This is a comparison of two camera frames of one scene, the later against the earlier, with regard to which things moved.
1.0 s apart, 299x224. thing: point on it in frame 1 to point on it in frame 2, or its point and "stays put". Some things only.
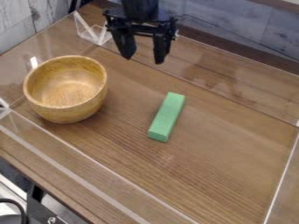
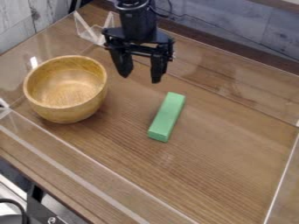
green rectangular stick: x=165 y=118 stays put
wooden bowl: x=64 y=87 stays put
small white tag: x=33 y=62 stays put
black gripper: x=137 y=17 to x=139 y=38
